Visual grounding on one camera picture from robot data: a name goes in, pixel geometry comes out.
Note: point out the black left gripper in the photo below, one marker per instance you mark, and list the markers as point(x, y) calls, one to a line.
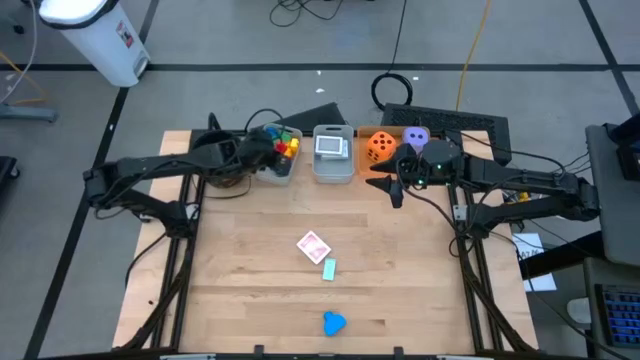
point(255, 150)

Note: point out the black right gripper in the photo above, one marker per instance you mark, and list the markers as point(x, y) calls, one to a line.
point(432, 165)

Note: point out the blue single-stud block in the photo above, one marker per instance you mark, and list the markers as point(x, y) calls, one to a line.
point(272, 133)

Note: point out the orange foam die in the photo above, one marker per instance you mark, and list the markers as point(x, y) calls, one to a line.
point(382, 146)

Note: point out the purple foam die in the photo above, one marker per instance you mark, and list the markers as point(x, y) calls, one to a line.
point(416, 138)

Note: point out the grey clear-cased card deck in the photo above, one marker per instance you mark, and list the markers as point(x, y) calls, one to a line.
point(345, 157)

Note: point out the large light blue block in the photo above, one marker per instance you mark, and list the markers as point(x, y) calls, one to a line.
point(334, 323)

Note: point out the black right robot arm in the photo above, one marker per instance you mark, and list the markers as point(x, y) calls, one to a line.
point(530, 187)

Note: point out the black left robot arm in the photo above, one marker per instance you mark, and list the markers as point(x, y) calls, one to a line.
point(150, 167)

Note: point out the yellow stepped block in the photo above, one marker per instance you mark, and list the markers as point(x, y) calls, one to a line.
point(295, 145)

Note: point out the grey plastic storage bin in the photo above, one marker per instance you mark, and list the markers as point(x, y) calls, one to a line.
point(297, 165)
point(332, 172)

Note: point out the orange plastic storage bin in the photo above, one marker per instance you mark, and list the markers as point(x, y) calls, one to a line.
point(365, 167)

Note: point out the black wedge panel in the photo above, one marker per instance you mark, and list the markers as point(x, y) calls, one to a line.
point(320, 115)

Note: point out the black perforated panel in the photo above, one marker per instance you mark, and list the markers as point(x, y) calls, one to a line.
point(440, 120)

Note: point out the black jack-o-lantern bucket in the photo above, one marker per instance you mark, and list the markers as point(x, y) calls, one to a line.
point(200, 140)

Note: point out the pink playing card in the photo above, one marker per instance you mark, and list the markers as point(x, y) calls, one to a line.
point(313, 247)

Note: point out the light cyan flat brick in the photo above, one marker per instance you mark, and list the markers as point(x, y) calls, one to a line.
point(329, 269)

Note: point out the white paper sheet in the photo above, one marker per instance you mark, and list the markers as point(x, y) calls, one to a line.
point(530, 245)

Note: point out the white trash can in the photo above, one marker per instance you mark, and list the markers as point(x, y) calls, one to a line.
point(95, 35)

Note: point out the white rounded desk object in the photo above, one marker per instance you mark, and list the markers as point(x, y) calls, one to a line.
point(580, 311)

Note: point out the black desk device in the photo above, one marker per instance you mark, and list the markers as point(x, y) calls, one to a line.
point(627, 150)

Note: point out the grey stand base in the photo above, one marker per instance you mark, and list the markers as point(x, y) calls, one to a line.
point(27, 112)

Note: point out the backlit keyboard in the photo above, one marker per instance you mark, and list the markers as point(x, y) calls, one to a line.
point(622, 315)

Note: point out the black floor object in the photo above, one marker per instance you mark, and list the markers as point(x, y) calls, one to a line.
point(7, 167)

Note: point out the silver metal bracket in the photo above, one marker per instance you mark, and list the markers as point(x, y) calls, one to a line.
point(460, 212)

